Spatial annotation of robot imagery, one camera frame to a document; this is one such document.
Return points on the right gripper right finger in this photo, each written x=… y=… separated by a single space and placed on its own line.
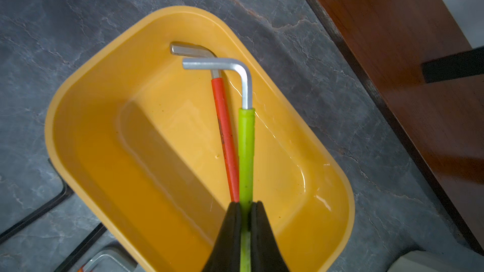
x=264 y=252

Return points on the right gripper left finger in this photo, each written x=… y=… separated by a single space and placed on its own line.
x=226 y=253

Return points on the green hex key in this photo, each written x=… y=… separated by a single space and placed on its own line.
x=246 y=142

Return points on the yellow plastic storage box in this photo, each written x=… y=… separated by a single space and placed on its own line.
x=136 y=136

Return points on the long black hex key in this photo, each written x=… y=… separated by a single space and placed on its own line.
x=64 y=194

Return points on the red hex key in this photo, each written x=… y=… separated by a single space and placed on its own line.
x=224 y=121

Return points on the short black hex key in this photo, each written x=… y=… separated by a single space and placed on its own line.
x=82 y=248

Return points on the brown wooden stand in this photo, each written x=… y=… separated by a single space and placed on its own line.
x=408 y=55

